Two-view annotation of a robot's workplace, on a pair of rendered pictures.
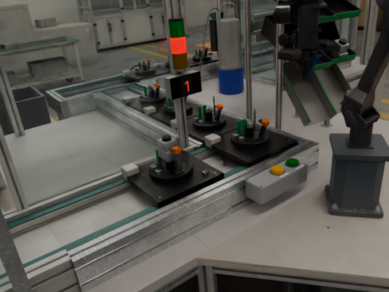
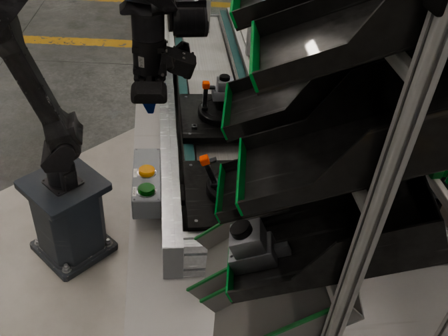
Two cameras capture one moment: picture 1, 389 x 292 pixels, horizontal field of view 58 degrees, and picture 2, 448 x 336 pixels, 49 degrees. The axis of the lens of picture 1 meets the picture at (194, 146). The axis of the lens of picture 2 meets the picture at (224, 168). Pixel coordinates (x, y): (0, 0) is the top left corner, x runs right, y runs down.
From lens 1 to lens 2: 183 cm
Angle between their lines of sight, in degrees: 91
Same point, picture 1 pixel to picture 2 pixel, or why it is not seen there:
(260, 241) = (109, 161)
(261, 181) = (145, 155)
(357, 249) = not seen: hidden behind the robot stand
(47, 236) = (215, 68)
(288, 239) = not seen: hidden behind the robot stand
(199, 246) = (143, 133)
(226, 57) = not seen: outside the picture
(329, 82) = (277, 325)
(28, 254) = (203, 61)
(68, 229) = (213, 75)
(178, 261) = (140, 119)
